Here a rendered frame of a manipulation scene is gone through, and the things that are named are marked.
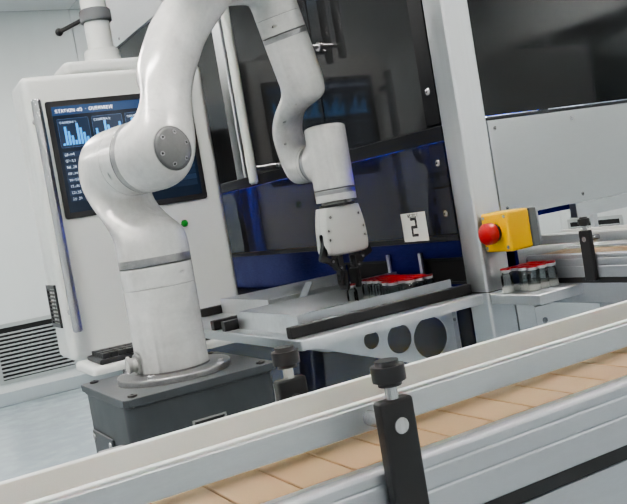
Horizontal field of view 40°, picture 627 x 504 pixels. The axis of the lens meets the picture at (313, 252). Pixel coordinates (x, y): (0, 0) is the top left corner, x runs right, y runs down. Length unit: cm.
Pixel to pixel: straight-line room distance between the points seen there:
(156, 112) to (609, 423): 94
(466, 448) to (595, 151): 136
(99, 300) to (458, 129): 114
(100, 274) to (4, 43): 492
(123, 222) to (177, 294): 15
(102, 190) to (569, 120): 94
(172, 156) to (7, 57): 580
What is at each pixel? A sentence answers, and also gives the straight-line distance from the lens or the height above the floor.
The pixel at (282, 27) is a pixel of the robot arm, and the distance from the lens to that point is 170.
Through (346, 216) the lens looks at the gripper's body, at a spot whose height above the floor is 107.
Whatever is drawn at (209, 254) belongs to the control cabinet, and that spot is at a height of 101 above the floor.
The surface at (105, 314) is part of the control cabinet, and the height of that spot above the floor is 91.
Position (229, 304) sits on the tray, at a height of 90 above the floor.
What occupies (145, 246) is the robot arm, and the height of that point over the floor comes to 108.
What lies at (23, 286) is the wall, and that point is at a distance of 694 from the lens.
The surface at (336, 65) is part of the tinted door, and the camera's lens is 200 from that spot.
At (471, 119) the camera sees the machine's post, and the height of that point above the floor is 121.
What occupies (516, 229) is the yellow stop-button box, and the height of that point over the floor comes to 100.
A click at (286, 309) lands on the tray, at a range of 178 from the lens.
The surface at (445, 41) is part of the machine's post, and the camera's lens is 167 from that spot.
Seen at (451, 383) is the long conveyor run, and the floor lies 97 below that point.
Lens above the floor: 110
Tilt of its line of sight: 3 degrees down
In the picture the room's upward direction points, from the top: 10 degrees counter-clockwise
